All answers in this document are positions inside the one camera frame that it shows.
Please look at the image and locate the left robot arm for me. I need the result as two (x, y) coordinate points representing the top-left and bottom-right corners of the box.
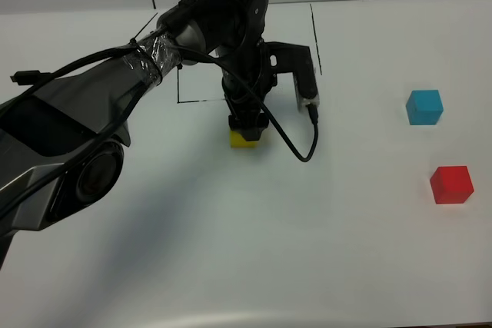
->
(1, 0), (268, 255)

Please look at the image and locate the red block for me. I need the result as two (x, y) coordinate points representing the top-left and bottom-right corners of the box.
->
(430, 166), (474, 204)

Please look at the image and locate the left black cable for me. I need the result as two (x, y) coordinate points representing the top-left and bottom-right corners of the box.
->
(168, 45), (321, 164)

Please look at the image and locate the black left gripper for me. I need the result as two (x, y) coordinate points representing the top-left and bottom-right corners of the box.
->
(219, 38), (273, 141)

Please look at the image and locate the blue block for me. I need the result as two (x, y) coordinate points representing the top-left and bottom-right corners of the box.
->
(405, 90), (444, 125)

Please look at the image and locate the yellow block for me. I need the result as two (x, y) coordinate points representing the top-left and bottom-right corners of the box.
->
(229, 131), (258, 148)

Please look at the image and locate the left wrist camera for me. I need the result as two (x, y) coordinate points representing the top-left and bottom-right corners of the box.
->
(266, 41), (320, 111)

